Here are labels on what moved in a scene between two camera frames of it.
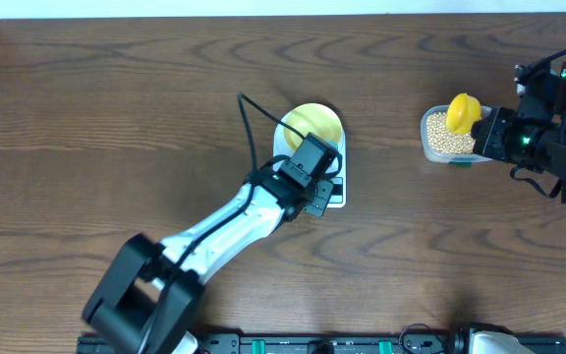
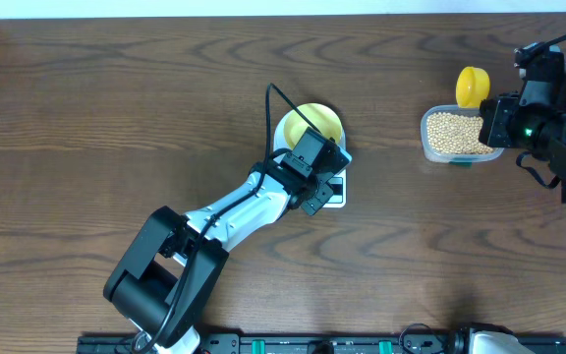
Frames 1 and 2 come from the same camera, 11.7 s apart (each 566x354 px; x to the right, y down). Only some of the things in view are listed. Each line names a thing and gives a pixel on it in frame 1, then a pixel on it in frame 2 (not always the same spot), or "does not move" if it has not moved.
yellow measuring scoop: (462, 112) → (473, 86)
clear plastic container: (441, 146) does not move
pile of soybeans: (442, 142) does not move
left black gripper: (318, 206) does not move
